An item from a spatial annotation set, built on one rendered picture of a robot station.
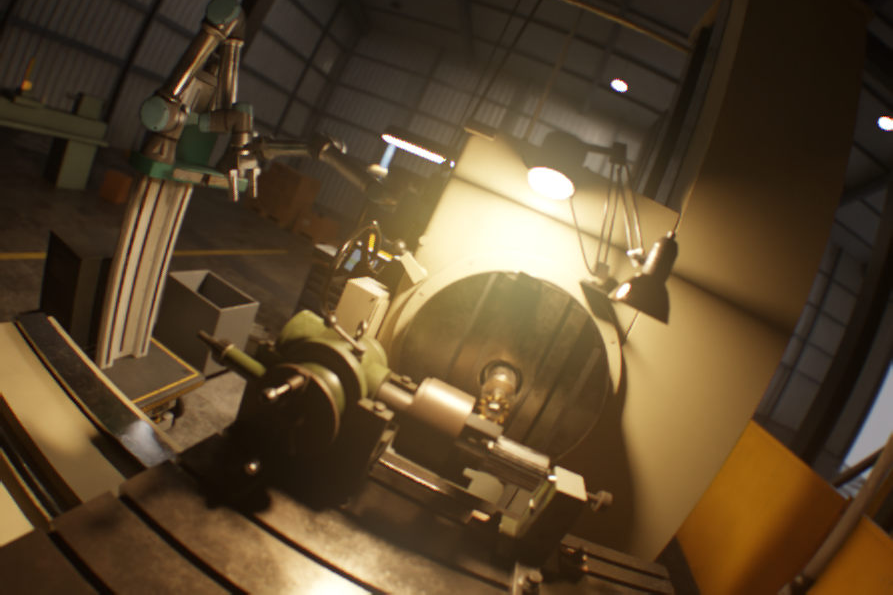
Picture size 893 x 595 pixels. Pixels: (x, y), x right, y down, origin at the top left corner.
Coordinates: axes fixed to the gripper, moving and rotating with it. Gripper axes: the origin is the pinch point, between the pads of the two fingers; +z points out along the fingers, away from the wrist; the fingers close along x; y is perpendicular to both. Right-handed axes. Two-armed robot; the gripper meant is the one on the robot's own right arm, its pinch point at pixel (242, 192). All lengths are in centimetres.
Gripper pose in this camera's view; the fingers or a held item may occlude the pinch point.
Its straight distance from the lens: 158.0
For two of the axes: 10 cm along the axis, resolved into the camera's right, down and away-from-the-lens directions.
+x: -0.7, 2.2, -9.7
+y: -10.0, -0.3, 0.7
